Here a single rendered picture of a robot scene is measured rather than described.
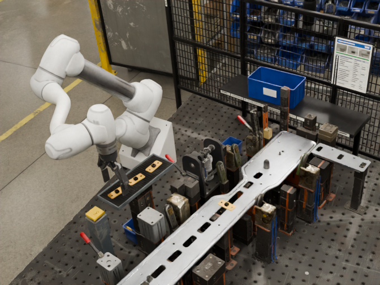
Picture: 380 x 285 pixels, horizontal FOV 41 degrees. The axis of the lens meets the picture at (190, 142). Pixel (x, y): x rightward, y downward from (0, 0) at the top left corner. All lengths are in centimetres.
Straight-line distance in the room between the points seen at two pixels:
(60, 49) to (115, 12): 281
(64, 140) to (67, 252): 92
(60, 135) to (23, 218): 217
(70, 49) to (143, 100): 55
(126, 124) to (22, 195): 172
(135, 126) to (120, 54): 269
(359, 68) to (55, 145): 168
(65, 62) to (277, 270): 141
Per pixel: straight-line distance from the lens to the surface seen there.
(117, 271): 217
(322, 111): 298
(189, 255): 220
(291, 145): 275
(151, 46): 516
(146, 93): 281
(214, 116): 353
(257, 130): 269
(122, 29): 528
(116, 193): 229
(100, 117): 201
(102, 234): 228
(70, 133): 199
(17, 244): 393
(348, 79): 294
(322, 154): 271
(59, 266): 271
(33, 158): 469
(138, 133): 286
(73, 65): 251
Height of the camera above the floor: 266
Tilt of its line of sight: 37 degrees down
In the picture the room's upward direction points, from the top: 6 degrees counter-clockwise
